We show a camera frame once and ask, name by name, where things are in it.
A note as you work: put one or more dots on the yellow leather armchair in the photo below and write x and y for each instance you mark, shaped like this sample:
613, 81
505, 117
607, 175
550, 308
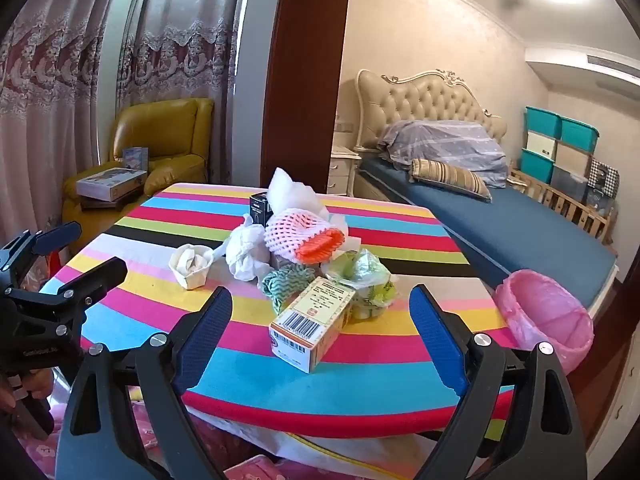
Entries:
160, 125

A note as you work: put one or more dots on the beige tufted headboard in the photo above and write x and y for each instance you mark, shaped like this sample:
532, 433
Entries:
425, 95

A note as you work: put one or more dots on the stack of plastic storage boxes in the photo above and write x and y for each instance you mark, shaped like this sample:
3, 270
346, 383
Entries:
542, 120

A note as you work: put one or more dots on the checkered bag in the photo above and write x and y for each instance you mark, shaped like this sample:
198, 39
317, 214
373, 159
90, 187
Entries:
602, 172

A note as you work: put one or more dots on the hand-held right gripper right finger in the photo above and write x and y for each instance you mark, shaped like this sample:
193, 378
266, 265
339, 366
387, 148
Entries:
435, 340

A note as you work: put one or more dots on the bed with blue sheet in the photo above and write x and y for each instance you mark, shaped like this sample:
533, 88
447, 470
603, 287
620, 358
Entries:
525, 230

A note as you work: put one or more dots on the pink white foam net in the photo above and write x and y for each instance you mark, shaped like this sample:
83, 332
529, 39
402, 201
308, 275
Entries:
292, 232

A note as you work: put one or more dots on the striped colourful tablecloth table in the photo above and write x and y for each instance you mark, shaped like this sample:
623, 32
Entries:
350, 390

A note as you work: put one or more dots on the orange foam net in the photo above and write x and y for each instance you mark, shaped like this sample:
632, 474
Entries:
320, 250

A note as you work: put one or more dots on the small black box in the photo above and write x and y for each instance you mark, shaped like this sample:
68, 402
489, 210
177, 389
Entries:
259, 207

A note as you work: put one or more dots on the small blue white box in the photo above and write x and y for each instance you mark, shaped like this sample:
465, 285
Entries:
135, 157

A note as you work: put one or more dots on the cream crumpled paper cup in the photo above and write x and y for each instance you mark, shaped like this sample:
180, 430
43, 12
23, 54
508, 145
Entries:
192, 265

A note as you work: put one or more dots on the dark brown flat box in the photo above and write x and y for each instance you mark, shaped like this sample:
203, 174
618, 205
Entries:
100, 203

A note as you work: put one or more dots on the wall switch panel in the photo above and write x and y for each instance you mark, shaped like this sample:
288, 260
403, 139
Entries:
345, 126

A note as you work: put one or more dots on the striped cushion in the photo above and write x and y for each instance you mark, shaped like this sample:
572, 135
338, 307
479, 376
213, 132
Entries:
450, 177

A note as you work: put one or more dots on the grey blue duvet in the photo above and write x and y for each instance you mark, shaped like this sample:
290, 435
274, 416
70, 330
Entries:
445, 147

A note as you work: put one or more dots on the dark wooden wardrobe panel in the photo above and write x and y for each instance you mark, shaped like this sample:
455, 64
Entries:
305, 85

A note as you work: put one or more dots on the pink lined trash bin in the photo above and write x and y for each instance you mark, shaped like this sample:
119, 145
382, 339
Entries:
540, 310

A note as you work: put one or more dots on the person's left hand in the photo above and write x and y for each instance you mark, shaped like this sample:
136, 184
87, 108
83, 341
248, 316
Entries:
37, 385

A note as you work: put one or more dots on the wooden crib rail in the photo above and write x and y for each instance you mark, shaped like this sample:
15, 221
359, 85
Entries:
575, 210

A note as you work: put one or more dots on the white foam block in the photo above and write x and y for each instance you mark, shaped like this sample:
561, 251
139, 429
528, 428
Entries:
292, 192

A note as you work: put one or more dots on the air conditioner vent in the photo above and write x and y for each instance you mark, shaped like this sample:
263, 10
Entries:
612, 66

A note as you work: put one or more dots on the white flat box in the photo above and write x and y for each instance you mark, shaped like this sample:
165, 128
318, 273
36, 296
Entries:
110, 182

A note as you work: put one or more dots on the lace patterned curtain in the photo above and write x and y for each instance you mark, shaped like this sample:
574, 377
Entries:
50, 85
190, 60

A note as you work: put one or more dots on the green yellow plastic bag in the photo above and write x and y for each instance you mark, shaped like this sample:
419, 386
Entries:
365, 275

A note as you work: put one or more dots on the white nightstand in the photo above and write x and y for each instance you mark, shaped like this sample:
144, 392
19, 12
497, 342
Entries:
342, 167

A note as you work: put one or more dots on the orange white barcode carton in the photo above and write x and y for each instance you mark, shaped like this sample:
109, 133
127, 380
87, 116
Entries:
310, 325

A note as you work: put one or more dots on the silver box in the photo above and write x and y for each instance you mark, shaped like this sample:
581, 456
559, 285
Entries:
282, 261

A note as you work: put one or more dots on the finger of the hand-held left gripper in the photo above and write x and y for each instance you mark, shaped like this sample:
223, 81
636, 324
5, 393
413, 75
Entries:
55, 237
95, 275

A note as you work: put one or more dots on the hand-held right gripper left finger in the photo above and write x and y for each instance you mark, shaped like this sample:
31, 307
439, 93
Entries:
205, 340

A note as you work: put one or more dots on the red bag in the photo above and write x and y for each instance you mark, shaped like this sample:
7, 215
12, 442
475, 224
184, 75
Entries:
55, 267

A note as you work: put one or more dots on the green patterned cloth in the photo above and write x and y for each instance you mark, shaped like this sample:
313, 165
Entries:
285, 285

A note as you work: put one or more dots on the white tissue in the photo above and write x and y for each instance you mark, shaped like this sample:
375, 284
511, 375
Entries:
245, 255

